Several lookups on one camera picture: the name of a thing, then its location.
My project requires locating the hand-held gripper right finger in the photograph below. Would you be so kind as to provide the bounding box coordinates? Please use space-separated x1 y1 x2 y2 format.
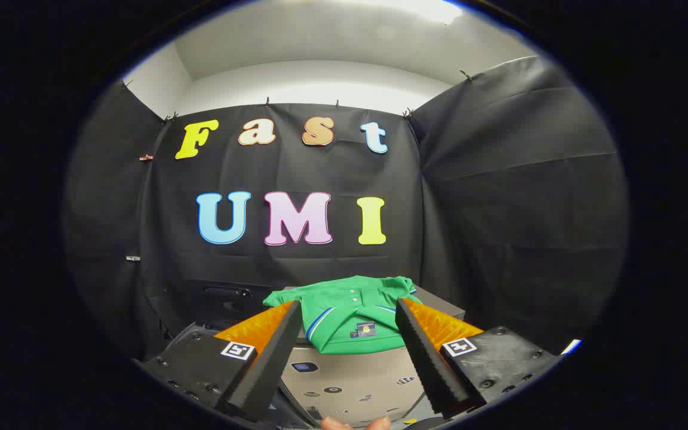
395 298 560 418

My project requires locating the dark washing machine lid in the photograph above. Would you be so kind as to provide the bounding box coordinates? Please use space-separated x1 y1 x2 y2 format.
186 278 288 329

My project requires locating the green polo shirt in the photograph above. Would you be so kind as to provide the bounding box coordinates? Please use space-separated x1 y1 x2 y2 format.
262 275 423 355

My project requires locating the black backdrop cloth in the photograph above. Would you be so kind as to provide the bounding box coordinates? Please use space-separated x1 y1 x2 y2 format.
63 57 628 365

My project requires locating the grey cabinet with dark top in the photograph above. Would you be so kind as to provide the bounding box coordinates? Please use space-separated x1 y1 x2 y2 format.
278 287 467 428

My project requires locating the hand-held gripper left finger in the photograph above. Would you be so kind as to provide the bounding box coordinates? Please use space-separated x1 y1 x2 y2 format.
140 300 303 423

